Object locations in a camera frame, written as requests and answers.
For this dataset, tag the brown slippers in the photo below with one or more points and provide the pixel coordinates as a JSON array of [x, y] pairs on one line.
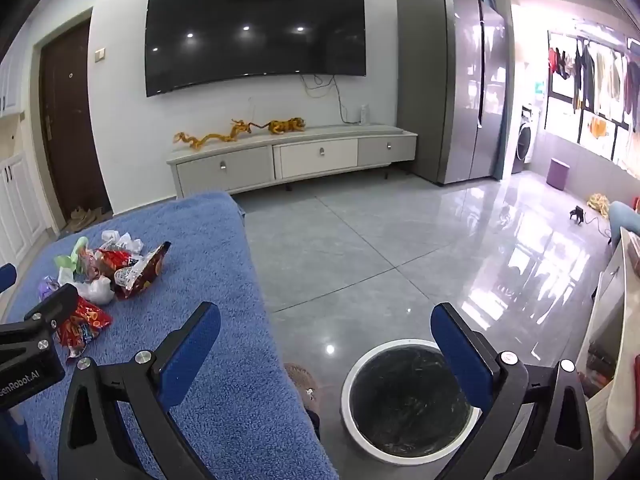
[[86, 216]]

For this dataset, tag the grey refrigerator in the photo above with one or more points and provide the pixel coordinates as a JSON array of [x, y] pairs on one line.
[[450, 85]]

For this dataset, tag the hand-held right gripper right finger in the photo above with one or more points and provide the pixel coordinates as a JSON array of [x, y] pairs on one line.
[[460, 360]]

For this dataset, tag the blue chair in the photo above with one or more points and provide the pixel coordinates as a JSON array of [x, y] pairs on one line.
[[625, 217]]

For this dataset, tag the white wall switch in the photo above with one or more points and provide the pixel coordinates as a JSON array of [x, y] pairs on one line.
[[100, 54]]

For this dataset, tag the red wrapper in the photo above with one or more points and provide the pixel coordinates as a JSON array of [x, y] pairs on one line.
[[112, 260]]

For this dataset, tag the blue fluffy blanket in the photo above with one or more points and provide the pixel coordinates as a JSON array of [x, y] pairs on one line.
[[200, 270]]

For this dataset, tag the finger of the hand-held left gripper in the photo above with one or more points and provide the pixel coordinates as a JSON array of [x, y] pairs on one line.
[[57, 305], [7, 277]]

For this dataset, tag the red snack packet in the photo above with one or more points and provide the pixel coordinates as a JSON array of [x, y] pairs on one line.
[[82, 327]]

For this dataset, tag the golden tiger figure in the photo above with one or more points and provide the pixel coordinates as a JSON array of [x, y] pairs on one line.
[[286, 125]]

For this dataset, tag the white paper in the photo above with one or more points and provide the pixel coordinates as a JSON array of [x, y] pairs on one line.
[[120, 240]]

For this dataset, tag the white tall cupboard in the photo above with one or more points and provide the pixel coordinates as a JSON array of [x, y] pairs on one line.
[[15, 170]]

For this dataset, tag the white television cabinet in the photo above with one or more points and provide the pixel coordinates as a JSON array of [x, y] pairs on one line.
[[300, 157]]

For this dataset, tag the white round trash bin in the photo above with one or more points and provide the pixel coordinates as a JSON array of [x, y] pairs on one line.
[[405, 400]]

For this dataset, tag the purple wrapper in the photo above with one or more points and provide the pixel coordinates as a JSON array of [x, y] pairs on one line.
[[49, 287]]

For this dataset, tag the dark mesh fabric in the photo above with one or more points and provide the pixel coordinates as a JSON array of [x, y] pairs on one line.
[[313, 425]]

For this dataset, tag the row of hanging clothes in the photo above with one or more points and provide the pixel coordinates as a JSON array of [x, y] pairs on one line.
[[600, 75]]

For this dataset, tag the washing machine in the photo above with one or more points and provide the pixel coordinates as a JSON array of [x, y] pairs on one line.
[[525, 140]]

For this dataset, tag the small black floor object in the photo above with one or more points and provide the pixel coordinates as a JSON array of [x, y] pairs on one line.
[[576, 214]]

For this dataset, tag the green wrapper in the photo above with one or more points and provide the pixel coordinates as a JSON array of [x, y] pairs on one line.
[[79, 249]]

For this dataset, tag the brown round floor mat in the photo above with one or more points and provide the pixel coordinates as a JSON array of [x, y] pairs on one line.
[[300, 380]]

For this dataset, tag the golden dragon figure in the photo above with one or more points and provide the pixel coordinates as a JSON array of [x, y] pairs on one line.
[[210, 136]]

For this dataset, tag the white cabinet drawer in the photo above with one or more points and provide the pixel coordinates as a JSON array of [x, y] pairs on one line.
[[317, 157]]

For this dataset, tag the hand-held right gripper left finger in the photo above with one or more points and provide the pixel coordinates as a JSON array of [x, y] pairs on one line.
[[190, 355]]

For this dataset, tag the white bottle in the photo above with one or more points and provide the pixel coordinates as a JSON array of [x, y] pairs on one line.
[[365, 114]]

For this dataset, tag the black wall television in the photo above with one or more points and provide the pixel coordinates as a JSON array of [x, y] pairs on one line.
[[255, 25]]

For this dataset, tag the yellow cloth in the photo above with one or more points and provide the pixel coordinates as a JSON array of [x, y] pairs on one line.
[[598, 204]]

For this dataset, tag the dark brown door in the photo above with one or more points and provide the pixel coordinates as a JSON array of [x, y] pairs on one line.
[[72, 125]]

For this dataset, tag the purple stool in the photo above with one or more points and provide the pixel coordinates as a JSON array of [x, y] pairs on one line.
[[558, 174]]

